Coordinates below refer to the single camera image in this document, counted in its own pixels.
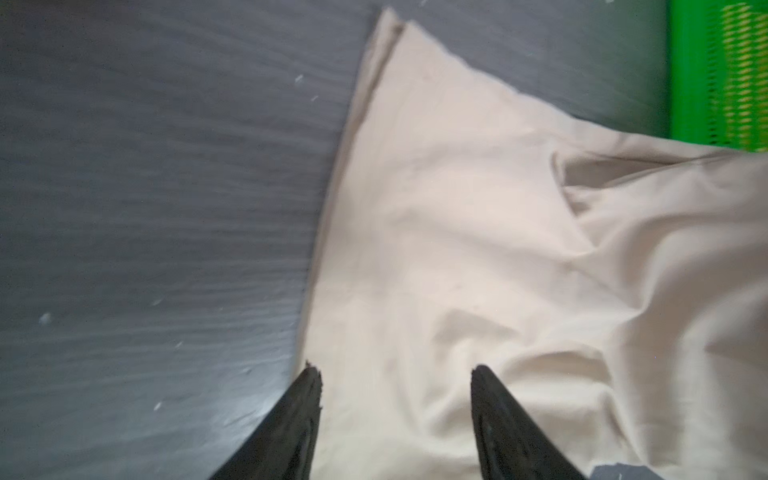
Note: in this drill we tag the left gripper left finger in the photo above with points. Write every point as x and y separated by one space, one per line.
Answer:
282 446

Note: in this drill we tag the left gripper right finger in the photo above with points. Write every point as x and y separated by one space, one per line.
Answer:
510 444

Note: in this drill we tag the beige shorts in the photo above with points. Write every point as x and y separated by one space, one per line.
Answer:
615 282

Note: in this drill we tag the green plastic basket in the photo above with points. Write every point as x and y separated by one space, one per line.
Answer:
718 73

